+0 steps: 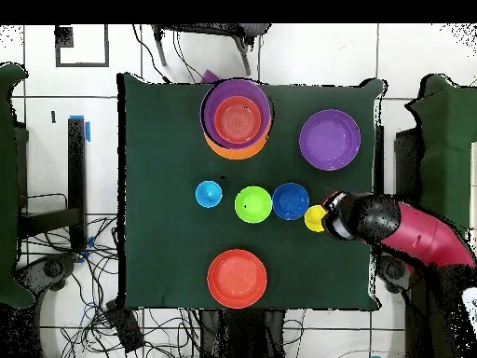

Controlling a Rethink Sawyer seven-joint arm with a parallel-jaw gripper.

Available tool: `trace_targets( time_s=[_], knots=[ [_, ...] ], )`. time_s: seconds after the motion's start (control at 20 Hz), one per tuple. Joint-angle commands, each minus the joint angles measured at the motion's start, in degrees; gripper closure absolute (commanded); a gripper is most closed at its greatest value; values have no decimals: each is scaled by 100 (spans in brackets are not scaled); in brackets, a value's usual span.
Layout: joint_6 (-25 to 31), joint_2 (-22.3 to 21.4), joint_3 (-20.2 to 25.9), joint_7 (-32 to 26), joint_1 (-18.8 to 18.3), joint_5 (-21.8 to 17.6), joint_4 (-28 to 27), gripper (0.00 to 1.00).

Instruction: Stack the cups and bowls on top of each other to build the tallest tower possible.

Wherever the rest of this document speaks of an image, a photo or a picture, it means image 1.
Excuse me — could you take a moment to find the blue plastic bowl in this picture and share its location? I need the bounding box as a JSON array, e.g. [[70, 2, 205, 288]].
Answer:
[[272, 182, 311, 221]]

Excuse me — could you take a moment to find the light blue plastic cup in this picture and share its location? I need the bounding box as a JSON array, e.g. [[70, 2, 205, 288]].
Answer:
[[194, 180, 224, 209]]

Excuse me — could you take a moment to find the dark green tablecloth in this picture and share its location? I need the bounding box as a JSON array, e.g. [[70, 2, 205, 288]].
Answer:
[[116, 72, 385, 312]]

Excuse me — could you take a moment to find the purple plastic bowl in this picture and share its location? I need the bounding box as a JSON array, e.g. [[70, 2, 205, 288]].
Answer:
[[199, 78, 272, 150], [298, 108, 361, 172]]

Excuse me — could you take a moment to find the green-clothed side table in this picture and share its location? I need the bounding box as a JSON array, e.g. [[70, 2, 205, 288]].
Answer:
[[0, 62, 35, 310], [404, 73, 477, 319]]

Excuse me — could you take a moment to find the large orange plastic bowl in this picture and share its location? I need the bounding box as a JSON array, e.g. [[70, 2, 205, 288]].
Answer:
[[202, 118, 272, 161]]

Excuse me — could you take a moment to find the large red plastic bowl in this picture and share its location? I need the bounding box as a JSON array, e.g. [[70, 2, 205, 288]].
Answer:
[[206, 248, 268, 310]]

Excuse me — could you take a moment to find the small red plastic bowl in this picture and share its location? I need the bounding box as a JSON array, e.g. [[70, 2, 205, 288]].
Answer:
[[213, 95, 263, 145]]

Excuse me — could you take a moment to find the black stand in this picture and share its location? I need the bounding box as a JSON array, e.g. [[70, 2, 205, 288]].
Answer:
[[372, 124, 424, 210], [16, 117, 89, 255]]

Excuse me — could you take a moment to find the white box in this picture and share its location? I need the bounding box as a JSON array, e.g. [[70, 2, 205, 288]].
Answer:
[[470, 141, 477, 225]]

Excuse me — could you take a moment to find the small purple object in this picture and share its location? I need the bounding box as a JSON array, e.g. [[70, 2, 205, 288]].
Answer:
[[199, 68, 223, 84]]

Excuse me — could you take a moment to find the small green plastic bowl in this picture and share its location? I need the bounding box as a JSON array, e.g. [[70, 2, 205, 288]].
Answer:
[[234, 186, 274, 225]]

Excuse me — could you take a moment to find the black cable with plug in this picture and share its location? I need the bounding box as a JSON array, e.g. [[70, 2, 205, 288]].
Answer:
[[132, 24, 172, 84]]

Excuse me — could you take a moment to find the grey chair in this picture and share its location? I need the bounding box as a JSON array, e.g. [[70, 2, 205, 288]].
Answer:
[[150, 23, 272, 77]]

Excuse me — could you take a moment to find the yellow plastic cup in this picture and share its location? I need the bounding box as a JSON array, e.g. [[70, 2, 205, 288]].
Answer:
[[304, 204, 329, 233]]

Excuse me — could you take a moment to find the black power adapter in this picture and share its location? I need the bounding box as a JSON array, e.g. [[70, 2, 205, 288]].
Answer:
[[104, 298, 145, 354]]

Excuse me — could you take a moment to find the tangle of black cables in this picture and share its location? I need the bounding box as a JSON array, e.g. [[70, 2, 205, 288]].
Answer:
[[21, 213, 310, 358]]

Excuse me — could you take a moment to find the dark grey stand base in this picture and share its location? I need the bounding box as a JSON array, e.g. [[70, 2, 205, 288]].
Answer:
[[14, 252, 80, 293], [375, 255, 413, 295]]

